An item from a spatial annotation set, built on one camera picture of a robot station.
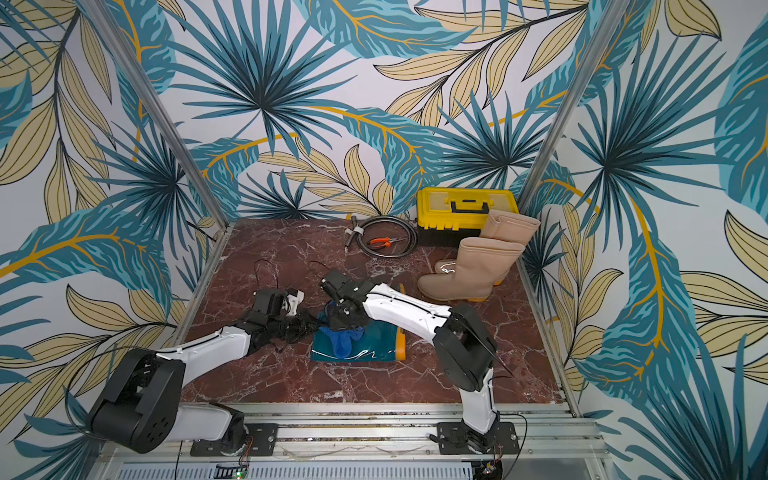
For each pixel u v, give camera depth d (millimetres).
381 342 858
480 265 854
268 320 703
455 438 735
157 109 842
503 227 872
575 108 842
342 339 798
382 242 1141
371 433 748
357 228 1160
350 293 612
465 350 474
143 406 424
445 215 1019
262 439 740
